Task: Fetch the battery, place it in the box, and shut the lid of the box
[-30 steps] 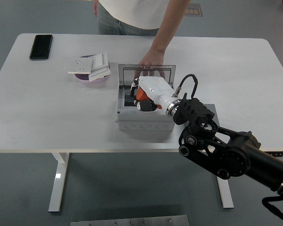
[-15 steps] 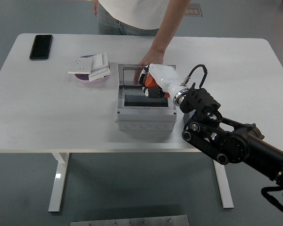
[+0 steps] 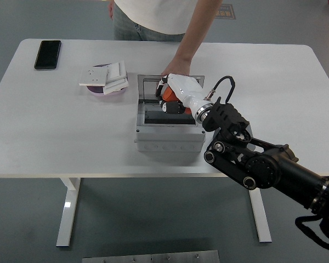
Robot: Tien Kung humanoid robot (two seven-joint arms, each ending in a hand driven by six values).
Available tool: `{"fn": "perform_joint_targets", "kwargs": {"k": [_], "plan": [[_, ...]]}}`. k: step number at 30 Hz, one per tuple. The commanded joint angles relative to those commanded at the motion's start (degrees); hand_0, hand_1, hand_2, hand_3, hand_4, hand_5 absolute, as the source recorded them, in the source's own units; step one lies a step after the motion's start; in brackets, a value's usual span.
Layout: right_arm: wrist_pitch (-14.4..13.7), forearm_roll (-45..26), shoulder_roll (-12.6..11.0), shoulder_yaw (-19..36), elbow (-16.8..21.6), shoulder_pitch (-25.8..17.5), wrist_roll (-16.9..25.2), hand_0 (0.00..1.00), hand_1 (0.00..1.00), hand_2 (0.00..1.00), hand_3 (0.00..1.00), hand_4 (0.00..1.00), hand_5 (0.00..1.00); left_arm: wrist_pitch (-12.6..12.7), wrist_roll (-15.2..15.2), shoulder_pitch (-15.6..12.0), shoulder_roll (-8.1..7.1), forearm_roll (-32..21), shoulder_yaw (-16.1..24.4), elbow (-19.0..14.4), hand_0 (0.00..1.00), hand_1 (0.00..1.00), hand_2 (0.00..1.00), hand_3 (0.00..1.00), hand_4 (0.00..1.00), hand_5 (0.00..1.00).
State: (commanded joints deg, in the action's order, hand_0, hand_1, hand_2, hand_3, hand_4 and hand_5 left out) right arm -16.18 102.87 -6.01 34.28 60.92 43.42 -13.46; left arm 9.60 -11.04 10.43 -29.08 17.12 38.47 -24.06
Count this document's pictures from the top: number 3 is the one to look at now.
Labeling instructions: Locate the person's left hand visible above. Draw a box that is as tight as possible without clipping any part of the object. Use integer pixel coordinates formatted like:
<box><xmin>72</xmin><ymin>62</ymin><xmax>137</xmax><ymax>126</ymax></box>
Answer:
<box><xmin>161</xmin><ymin>56</ymin><xmax>192</xmax><ymax>77</ymax></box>

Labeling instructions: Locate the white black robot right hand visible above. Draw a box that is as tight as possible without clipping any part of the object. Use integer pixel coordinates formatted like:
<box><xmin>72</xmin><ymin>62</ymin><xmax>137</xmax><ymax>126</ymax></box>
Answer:
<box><xmin>155</xmin><ymin>73</ymin><xmax>212</xmax><ymax>115</ymax></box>

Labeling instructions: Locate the orange cylindrical battery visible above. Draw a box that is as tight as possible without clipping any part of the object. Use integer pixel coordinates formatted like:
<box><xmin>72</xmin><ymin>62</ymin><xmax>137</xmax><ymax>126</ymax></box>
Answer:
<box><xmin>162</xmin><ymin>87</ymin><xmax>179</xmax><ymax>101</ymax></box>

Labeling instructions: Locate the transparent hinged box lid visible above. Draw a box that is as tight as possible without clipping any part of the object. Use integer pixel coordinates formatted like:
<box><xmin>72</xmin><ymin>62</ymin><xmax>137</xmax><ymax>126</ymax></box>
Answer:
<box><xmin>137</xmin><ymin>73</ymin><xmax>206</xmax><ymax>102</ymax></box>

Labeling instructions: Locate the grey box cover frame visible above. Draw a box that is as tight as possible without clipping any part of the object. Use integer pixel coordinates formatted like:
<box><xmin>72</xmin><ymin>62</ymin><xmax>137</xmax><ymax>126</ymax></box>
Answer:
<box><xmin>134</xmin><ymin>99</ymin><xmax>206</xmax><ymax>142</ymax></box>

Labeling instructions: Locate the grey plastic junction box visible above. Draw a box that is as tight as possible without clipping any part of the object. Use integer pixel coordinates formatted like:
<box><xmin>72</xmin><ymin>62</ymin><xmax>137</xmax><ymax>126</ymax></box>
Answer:
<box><xmin>134</xmin><ymin>98</ymin><xmax>206</xmax><ymax>153</ymax></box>

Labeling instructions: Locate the person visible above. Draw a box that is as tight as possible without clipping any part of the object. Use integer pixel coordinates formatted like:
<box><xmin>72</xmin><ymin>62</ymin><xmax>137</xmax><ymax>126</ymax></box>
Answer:
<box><xmin>107</xmin><ymin>0</ymin><xmax>223</xmax><ymax>77</ymax></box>

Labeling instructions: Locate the brown floor sign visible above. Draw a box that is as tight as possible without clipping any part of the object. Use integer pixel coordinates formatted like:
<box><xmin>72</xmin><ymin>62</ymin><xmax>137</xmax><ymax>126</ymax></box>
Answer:
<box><xmin>214</xmin><ymin>3</ymin><xmax>236</xmax><ymax>20</ymax></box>

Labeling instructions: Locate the black smartphone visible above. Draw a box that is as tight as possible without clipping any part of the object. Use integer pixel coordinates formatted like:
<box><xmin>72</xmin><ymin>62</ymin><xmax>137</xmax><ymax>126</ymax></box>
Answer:
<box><xmin>33</xmin><ymin>40</ymin><xmax>62</xmax><ymax>71</ymax></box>

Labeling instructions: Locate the purple shallow bowl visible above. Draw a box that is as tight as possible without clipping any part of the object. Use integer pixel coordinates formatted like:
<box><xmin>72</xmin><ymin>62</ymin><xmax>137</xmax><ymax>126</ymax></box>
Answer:
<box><xmin>86</xmin><ymin>63</ymin><xmax>129</xmax><ymax>96</ymax></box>

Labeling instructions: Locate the white table leg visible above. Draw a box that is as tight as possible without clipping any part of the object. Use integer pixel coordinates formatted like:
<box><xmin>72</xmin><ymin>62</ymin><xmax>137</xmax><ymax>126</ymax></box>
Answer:
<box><xmin>56</xmin><ymin>177</ymin><xmax>82</xmax><ymax>247</ymax></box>
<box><xmin>248</xmin><ymin>187</ymin><xmax>273</xmax><ymax>243</ymax></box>

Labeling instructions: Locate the grey metal plate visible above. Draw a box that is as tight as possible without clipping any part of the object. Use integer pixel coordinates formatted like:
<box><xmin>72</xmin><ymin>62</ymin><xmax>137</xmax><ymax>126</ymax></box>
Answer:
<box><xmin>82</xmin><ymin>249</ymin><xmax>220</xmax><ymax>263</ymax></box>

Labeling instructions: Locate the white wall switch panel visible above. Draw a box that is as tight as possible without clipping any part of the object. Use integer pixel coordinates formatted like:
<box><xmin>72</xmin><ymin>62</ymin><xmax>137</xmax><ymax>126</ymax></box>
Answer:
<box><xmin>106</xmin><ymin>60</ymin><xmax>128</xmax><ymax>83</ymax></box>
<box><xmin>103</xmin><ymin>76</ymin><xmax>130</xmax><ymax>95</ymax></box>

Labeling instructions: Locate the white wall socket panel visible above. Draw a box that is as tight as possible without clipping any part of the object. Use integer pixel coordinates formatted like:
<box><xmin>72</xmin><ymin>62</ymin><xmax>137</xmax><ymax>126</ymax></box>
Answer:
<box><xmin>79</xmin><ymin>67</ymin><xmax>110</xmax><ymax>87</ymax></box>

